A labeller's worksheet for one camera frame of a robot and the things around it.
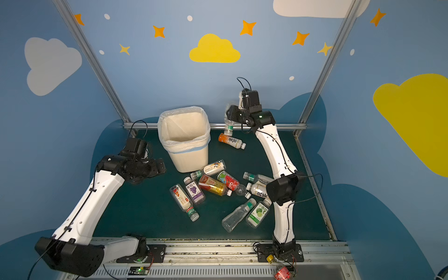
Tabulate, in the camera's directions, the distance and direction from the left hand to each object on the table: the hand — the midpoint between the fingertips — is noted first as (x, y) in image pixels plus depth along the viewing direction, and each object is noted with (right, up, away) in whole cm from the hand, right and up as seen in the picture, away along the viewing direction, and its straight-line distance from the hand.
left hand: (160, 169), depth 76 cm
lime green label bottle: (+45, -23, +6) cm, 50 cm away
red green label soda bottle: (+33, -9, +14) cm, 37 cm away
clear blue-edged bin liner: (+5, +21, +24) cm, 32 cm away
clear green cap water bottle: (+46, -7, +19) cm, 50 cm away
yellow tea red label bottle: (+23, -11, +13) cm, 28 cm away
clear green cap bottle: (+32, -24, +5) cm, 41 cm away
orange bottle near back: (+35, +13, +35) cm, 52 cm away
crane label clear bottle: (+24, -1, +20) cm, 31 cm away
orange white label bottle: (+47, -12, +15) cm, 50 cm away
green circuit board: (-7, -42, -5) cm, 43 cm away
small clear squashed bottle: (+30, +22, +8) cm, 38 cm away
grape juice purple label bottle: (+12, -13, +14) cm, 23 cm away
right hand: (+32, +27, +6) cm, 43 cm away
